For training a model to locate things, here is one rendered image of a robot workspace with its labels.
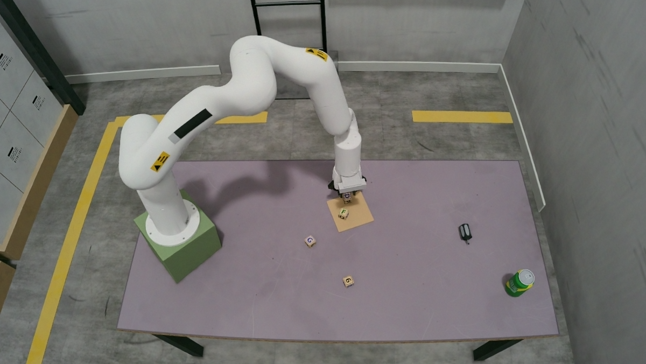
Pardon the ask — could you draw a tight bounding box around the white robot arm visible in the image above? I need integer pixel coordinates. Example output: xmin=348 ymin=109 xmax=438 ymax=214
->
xmin=119 ymin=36 xmax=366 ymax=247

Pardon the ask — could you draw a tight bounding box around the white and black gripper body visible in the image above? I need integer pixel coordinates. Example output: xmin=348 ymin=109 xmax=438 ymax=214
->
xmin=332 ymin=166 xmax=362 ymax=190

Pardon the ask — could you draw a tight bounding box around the tan square mat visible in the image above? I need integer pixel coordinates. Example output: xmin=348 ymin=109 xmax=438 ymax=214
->
xmin=327 ymin=191 xmax=374 ymax=233

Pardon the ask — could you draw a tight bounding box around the green drink can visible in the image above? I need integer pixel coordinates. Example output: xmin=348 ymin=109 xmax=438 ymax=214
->
xmin=505 ymin=269 xmax=535 ymax=297

